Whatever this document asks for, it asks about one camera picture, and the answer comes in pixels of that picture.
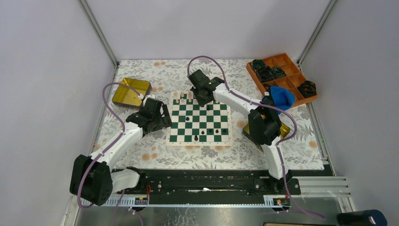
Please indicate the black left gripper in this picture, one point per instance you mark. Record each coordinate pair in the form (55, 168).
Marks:
(165, 121)

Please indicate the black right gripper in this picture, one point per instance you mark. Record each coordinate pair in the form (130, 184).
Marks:
(201, 102)

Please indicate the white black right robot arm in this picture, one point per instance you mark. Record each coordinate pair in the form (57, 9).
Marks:
(264, 122)

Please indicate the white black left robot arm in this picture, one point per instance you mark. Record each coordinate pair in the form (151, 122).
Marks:
(93, 178)

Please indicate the green white chess board mat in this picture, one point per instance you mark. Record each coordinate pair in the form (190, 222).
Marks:
(183, 104)

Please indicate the floral tablecloth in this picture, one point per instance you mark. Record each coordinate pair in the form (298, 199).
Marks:
(302, 152)

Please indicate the gold tin lid left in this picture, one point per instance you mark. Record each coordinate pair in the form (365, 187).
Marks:
(125, 97)

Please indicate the orange compartment tray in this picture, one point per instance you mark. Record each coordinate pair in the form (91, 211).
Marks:
(278, 70)

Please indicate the gold tin box right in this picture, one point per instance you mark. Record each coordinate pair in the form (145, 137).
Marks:
(284, 131)

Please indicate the black hexagonal part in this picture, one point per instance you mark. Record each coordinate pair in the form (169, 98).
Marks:
(307, 89)

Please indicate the dark cylinder bottle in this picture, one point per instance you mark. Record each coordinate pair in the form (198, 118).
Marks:
(362, 218)

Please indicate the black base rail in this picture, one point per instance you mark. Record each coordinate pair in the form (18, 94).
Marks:
(215, 187)

